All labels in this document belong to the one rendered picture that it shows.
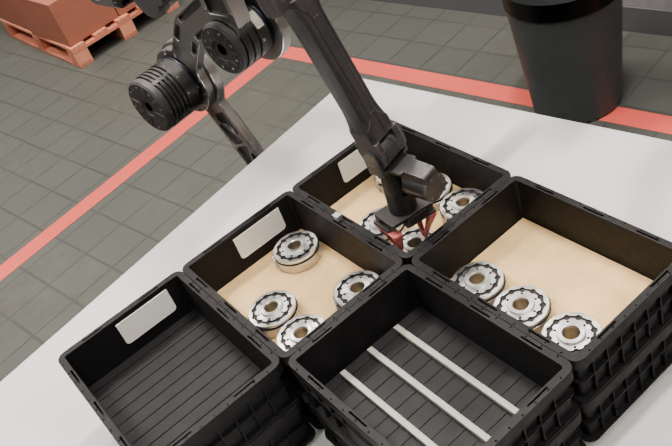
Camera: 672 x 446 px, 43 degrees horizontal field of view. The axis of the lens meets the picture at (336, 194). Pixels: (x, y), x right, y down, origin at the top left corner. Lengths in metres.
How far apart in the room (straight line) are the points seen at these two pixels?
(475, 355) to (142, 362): 0.69
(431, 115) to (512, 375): 1.05
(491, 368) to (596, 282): 0.26
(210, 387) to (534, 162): 0.96
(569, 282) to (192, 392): 0.75
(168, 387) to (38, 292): 2.00
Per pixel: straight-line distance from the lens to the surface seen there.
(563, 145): 2.16
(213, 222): 2.29
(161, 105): 2.48
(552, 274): 1.65
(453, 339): 1.58
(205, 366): 1.73
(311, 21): 1.41
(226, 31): 2.04
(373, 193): 1.95
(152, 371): 1.78
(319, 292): 1.75
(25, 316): 3.61
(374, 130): 1.51
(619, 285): 1.62
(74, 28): 5.32
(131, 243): 3.64
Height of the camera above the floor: 2.01
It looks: 36 degrees down
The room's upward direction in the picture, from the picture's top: 21 degrees counter-clockwise
